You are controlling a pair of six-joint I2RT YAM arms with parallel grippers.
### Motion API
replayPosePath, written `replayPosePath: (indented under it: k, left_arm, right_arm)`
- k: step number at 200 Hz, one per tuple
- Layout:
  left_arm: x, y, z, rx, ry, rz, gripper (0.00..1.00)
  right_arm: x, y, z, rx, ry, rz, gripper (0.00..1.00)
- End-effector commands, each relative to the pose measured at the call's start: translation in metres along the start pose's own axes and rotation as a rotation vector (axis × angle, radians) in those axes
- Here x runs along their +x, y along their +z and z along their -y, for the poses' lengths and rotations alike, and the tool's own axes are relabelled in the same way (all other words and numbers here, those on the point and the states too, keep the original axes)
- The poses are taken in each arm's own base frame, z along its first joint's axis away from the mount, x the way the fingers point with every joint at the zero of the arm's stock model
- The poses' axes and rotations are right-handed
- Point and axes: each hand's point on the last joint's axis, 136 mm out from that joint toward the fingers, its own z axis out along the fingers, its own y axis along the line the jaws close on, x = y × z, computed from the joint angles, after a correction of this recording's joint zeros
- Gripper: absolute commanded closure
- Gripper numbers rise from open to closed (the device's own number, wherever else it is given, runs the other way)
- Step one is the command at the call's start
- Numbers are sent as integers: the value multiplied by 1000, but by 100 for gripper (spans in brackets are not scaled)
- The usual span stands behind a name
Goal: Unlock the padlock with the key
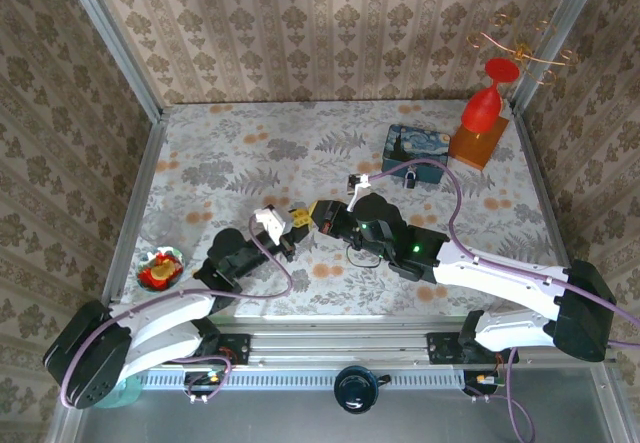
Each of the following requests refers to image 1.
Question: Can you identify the starry night painted tin box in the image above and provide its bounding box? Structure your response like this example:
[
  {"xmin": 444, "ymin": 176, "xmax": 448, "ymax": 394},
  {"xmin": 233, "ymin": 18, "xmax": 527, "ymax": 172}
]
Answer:
[{"xmin": 381, "ymin": 123, "xmax": 451, "ymax": 187}]

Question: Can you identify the small bowl with toy fruit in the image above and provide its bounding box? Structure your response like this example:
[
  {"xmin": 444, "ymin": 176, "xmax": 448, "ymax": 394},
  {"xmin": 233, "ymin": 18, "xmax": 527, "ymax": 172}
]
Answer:
[{"xmin": 135, "ymin": 245, "xmax": 186, "ymax": 294}]

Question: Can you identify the floral table cloth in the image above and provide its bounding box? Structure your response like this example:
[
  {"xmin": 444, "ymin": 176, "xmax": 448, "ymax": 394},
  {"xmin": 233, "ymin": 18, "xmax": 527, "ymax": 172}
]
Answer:
[{"xmin": 119, "ymin": 101, "xmax": 574, "ymax": 320}]

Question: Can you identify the orange wooden block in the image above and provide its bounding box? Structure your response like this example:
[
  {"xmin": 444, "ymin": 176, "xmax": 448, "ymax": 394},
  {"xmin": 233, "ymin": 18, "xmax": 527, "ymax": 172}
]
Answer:
[{"xmin": 447, "ymin": 115, "xmax": 510, "ymax": 172}]

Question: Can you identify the small black connector board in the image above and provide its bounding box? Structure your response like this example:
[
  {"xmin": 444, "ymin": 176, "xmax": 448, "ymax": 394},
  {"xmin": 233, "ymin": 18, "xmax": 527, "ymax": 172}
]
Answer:
[
  {"xmin": 184, "ymin": 370, "xmax": 226, "ymax": 397},
  {"xmin": 462, "ymin": 370, "xmax": 504, "ymax": 397}
]

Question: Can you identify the red plastic goblet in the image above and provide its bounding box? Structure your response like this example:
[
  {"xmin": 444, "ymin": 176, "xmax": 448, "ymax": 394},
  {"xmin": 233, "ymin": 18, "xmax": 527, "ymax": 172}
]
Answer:
[{"xmin": 460, "ymin": 56, "xmax": 521, "ymax": 134}]

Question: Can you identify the teal plastic cup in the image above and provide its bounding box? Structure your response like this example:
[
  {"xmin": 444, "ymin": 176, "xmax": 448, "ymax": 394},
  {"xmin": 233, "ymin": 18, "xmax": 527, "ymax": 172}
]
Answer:
[{"xmin": 92, "ymin": 375, "xmax": 144, "ymax": 410}]

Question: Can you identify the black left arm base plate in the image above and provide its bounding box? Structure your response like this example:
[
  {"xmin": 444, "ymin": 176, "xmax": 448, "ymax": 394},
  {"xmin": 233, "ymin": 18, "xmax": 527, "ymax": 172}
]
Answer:
[{"xmin": 199, "ymin": 332, "xmax": 251, "ymax": 367}]

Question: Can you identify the aluminium side rail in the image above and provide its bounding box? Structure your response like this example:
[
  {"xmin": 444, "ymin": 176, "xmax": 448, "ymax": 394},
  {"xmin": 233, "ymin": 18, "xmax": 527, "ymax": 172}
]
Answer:
[
  {"xmin": 102, "ymin": 117, "xmax": 169, "ymax": 304},
  {"xmin": 514, "ymin": 112, "xmax": 574, "ymax": 269}
]

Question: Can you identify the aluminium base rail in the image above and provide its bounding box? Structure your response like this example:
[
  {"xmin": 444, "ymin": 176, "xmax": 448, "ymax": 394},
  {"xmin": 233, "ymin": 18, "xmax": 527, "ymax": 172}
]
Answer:
[{"xmin": 119, "ymin": 312, "xmax": 619, "ymax": 372}]

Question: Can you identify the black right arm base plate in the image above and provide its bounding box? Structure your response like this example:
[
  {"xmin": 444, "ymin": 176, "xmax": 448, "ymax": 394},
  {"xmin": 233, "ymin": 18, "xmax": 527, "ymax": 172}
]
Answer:
[{"xmin": 427, "ymin": 331, "xmax": 520, "ymax": 366}]

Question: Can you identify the white slotted cable duct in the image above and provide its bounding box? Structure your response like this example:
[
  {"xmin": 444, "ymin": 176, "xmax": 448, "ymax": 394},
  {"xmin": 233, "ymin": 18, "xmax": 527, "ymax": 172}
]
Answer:
[{"xmin": 134, "ymin": 366, "xmax": 466, "ymax": 390}]

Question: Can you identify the gold wire ornament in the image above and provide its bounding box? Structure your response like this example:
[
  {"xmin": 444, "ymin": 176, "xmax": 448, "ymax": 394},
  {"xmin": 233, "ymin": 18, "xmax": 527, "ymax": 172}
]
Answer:
[{"xmin": 467, "ymin": 12, "xmax": 580, "ymax": 87}]

